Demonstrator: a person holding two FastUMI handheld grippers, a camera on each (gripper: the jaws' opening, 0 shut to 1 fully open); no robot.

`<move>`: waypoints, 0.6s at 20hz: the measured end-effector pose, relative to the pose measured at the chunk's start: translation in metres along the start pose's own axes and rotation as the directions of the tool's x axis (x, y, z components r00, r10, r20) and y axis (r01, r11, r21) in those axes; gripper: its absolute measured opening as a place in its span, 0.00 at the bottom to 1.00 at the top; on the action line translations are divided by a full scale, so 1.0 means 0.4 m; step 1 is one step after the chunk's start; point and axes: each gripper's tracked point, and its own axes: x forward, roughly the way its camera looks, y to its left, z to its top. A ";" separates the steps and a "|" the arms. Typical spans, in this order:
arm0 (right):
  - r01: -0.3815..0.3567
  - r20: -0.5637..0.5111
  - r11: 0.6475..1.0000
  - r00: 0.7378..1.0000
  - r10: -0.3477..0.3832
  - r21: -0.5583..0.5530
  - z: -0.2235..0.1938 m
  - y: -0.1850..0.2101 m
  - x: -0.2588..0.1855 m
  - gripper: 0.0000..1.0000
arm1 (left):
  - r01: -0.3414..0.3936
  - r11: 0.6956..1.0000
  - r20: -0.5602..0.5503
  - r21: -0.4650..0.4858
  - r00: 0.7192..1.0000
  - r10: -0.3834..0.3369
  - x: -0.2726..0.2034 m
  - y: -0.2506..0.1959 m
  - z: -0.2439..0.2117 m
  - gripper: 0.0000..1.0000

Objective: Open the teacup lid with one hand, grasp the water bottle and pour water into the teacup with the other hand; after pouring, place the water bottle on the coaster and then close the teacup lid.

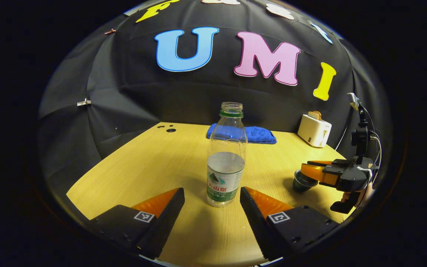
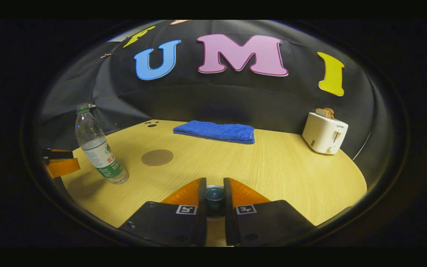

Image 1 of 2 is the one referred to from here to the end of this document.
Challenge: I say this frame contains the black backdrop cloth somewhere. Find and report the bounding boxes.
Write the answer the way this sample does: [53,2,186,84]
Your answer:
[37,0,392,193]

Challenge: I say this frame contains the white teacup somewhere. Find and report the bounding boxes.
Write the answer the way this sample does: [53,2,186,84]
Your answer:
[292,170,319,193]

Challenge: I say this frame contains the blue towel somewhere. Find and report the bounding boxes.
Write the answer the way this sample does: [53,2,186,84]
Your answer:
[206,123,277,145]

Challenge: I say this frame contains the thin toaster cable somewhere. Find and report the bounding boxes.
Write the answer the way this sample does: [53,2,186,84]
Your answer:
[334,125,348,152]

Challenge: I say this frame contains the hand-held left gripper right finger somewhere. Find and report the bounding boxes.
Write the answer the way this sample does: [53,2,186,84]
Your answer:
[239,186,340,262]

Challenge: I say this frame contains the white toaster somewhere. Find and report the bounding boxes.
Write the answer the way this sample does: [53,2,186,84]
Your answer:
[297,114,332,148]

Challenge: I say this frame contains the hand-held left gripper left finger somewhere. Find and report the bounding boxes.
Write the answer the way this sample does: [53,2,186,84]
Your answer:
[87,187,185,259]

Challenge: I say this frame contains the clear plastic water bottle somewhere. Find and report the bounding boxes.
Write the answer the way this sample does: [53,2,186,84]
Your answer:
[206,102,248,207]

